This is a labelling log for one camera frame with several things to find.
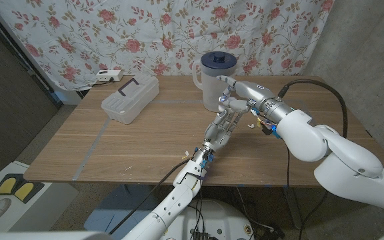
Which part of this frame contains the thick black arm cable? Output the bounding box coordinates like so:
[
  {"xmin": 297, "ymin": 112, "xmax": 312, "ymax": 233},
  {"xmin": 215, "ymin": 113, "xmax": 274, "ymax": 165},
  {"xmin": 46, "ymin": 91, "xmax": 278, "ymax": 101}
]
[
  {"xmin": 108, "ymin": 158, "xmax": 193, "ymax": 235},
  {"xmin": 278, "ymin": 79, "xmax": 349, "ymax": 240}
]

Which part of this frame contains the floral print backdrop cloth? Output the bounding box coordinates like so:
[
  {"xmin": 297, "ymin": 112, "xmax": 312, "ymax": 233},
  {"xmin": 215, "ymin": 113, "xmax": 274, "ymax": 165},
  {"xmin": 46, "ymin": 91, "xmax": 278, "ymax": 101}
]
[{"xmin": 0, "ymin": 0, "xmax": 335, "ymax": 91}]

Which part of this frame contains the translucent pitcher with blue lid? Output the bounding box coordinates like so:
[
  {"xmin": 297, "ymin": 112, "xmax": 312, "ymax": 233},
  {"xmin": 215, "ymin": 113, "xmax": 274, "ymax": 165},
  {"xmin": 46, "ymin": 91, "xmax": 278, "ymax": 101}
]
[{"xmin": 191, "ymin": 51, "xmax": 239, "ymax": 113}]

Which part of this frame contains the grey table leg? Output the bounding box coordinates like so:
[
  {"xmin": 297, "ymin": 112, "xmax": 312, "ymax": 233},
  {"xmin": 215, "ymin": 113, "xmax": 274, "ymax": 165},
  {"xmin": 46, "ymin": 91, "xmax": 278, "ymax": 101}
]
[{"xmin": 283, "ymin": 187, "xmax": 303, "ymax": 230}]

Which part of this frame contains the white power strip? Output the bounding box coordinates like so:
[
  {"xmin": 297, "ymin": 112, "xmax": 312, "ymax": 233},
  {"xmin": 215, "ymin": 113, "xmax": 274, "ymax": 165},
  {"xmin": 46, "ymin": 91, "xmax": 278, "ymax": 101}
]
[{"xmin": 95, "ymin": 69, "xmax": 124, "ymax": 83}]

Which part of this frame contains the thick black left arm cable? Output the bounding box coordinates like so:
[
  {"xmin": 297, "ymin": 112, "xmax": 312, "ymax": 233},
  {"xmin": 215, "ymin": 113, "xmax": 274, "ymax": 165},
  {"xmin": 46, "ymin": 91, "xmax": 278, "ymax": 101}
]
[{"xmin": 108, "ymin": 158, "xmax": 193, "ymax": 235}]

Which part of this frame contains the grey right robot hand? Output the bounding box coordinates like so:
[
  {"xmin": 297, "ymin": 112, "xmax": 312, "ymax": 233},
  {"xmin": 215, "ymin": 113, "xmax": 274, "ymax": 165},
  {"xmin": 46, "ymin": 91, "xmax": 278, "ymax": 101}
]
[{"xmin": 215, "ymin": 75, "xmax": 295, "ymax": 123}]

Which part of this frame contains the thin black left arm wire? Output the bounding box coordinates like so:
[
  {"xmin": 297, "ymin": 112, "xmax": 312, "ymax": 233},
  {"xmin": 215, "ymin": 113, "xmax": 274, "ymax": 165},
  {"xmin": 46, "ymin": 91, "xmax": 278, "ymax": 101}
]
[{"xmin": 190, "ymin": 163, "xmax": 206, "ymax": 240}]

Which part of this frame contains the thin black arm wire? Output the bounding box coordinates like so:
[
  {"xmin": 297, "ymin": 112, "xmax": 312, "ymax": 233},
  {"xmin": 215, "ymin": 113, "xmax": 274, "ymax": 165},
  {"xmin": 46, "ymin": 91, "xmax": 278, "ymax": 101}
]
[
  {"xmin": 190, "ymin": 163, "xmax": 206, "ymax": 240},
  {"xmin": 284, "ymin": 149, "xmax": 292, "ymax": 189}
]

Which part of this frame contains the black yellow foot pedal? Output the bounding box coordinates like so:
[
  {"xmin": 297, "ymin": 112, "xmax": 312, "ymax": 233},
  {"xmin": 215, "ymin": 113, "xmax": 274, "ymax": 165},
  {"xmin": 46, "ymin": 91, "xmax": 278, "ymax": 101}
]
[{"xmin": 0, "ymin": 173, "xmax": 45, "ymax": 204}]

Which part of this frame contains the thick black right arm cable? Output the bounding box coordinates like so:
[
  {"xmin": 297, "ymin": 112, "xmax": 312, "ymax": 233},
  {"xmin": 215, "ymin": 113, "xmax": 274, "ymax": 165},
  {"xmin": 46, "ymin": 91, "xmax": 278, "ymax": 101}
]
[{"xmin": 278, "ymin": 79, "xmax": 349, "ymax": 240}]

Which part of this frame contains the thin black right arm wire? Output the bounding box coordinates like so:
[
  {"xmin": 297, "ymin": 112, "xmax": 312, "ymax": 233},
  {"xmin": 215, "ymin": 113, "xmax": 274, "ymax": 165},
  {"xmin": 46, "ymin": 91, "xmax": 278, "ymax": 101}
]
[{"xmin": 284, "ymin": 149, "xmax": 292, "ymax": 189}]

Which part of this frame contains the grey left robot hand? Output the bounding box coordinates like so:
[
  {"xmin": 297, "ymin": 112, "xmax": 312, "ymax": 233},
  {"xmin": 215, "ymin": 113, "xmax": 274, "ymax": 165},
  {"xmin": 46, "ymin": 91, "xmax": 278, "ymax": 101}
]
[{"xmin": 203, "ymin": 108, "xmax": 246, "ymax": 154}]

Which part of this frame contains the clear plastic clamshell container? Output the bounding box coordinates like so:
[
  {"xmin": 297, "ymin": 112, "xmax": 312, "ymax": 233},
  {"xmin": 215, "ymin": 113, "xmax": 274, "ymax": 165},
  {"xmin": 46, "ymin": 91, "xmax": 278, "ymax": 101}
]
[{"xmin": 101, "ymin": 73, "xmax": 160, "ymax": 125}]

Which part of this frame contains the white floor board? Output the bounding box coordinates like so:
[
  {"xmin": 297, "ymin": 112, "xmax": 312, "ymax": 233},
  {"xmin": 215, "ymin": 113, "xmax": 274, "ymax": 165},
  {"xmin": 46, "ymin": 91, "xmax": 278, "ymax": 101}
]
[{"xmin": 0, "ymin": 161, "xmax": 79, "ymax": 233}]

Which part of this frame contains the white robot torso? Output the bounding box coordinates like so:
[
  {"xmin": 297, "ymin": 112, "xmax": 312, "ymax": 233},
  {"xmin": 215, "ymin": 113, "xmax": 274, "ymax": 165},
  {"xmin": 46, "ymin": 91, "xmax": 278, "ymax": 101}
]
[{"xmin": 165, "ymin": 199, "xmax": 255, "ymax": 240}]

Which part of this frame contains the grey tape strip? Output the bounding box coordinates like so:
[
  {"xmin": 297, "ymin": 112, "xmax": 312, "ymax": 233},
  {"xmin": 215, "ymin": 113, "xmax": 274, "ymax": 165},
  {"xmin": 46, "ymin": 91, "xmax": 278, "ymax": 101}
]
[
  {"xmin": 160, "ymin": 99, "xmax": 205, "ymax": 105},
  {"xmin": 73, "ymin": 118, "xmax": 112, "ymax": 181}
]

